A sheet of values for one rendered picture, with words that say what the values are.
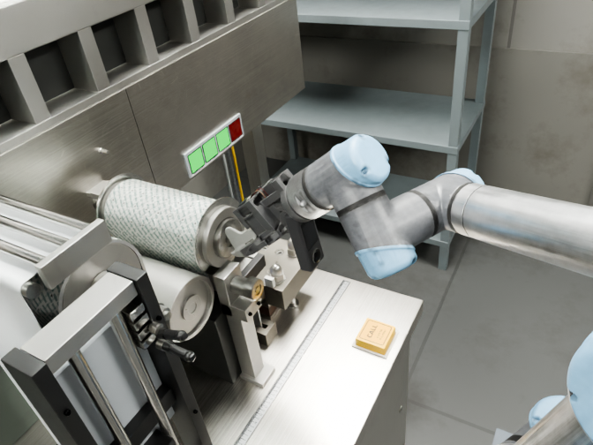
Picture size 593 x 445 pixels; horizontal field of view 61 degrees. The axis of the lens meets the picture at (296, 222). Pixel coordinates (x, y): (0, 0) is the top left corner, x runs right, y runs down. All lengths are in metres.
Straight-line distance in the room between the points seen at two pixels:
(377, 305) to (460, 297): 1.34
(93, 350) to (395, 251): 0.39
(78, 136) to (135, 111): 0.16
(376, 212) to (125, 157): 0.67
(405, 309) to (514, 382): 1.11
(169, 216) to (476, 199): 0.53
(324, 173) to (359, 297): 0.63
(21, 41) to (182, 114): 0.43
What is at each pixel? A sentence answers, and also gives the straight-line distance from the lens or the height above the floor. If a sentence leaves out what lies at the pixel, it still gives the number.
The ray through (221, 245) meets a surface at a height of 1.25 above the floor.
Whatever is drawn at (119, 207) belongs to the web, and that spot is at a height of 1.29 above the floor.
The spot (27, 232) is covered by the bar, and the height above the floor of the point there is 1.45.
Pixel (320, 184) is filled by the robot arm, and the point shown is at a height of 1.43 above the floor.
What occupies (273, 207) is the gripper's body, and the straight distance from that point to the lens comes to 0.81.
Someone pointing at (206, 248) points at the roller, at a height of 1.27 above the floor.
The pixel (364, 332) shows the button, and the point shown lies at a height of 0.92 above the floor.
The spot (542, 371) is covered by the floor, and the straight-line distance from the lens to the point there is 2.37.
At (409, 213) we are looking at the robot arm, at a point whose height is 1.40.
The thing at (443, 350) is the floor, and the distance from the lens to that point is 2.35.
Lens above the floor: 1.81
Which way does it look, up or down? 37 degrees down
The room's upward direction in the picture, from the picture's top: 7 degrees counter-clockwise
